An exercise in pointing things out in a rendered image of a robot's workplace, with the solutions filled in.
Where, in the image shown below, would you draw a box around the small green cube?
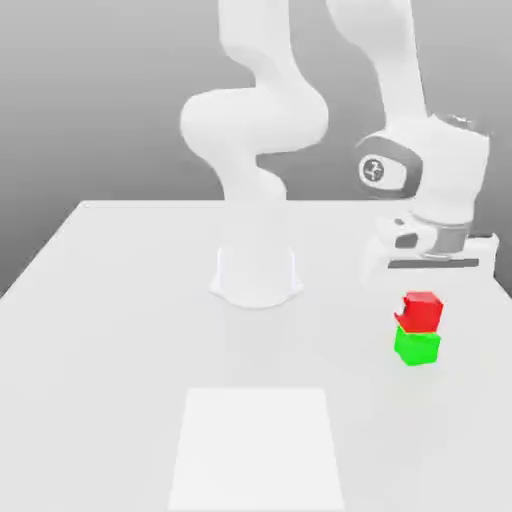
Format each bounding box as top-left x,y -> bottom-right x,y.
393,326 -> 442,367

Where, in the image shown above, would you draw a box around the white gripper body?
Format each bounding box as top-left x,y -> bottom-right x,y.
361,233 -> 501,291

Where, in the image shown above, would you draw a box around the small red cube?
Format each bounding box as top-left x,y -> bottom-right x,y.
393,290 -> 445,334

